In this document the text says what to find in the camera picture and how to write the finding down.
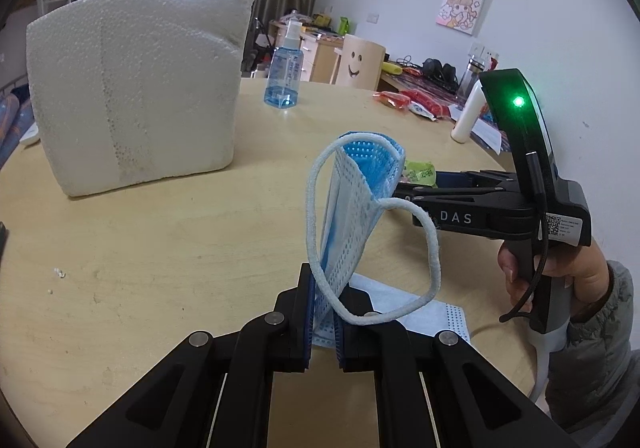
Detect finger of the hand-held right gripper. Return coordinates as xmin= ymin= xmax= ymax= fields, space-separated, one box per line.
xmin=432 ymin=169 xmax=521 ymax=190
xmin=392 ymin=183 xmax=531 ymax=211

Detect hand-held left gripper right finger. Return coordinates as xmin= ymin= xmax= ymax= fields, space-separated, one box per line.
xmin=334 ymin=285 xmax=581 ymax=448

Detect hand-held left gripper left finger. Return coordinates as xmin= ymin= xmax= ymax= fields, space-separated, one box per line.
xmin=65 ymin=263 xmax=317 ymax=448

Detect green snack packet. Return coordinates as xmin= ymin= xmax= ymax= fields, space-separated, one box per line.
xmin=400 ymin=160 xmax=437 ymax=189

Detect blue face mask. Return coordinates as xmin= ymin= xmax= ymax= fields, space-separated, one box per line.
xmin=312 ymin=273 xmax=472 ymax=350
xmin=305 ymin=130 xmax=442 ymax=351

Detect white foam box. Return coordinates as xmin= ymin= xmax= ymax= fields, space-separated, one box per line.
xmin=25 ymin=0 xmax=259 ymax=199

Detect person's right forearm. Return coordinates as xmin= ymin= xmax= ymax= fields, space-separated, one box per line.
xmin=545 ymin=260 xmax=634 ymax=434

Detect person's right hand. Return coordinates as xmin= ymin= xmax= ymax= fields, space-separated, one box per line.
xmin=497 ymin=244 xmax=612 ymax=319

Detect white printed paper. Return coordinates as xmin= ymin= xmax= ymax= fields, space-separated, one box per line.
xmin=470 ymin=118 xmax=504 ymax=154

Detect white squeeze bottle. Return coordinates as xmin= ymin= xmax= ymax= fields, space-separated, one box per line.
xmin=451 ymin=80 xmax=489 ymax=145

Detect clear water bottle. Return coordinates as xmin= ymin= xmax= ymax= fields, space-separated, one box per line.
xmin=457 ymin=54 xmax=494 ymax=102

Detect black headphones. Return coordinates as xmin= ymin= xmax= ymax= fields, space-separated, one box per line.
xmin=422 ymin=58 xmax=459 ymax=92

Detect wooden desk with drawers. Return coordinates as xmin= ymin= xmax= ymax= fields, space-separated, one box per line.
xmin=269 ymin=18 xmax=347 ymax=84

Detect blue spray bottle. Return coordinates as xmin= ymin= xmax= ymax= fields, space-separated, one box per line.
xmin=263 ymin=19 xmax=305 ymax=110

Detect blue starred quilt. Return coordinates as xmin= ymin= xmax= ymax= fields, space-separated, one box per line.
xmin=0 ymin=83 xmax=37 ymax=170

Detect black cable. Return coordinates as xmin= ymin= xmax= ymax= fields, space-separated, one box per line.
xmin=499 ymin=151 xmax=551 ymax=324

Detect cartoon wall picture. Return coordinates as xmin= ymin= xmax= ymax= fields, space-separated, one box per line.
xmin=435 ymin=0 xmax=487 ymax=37

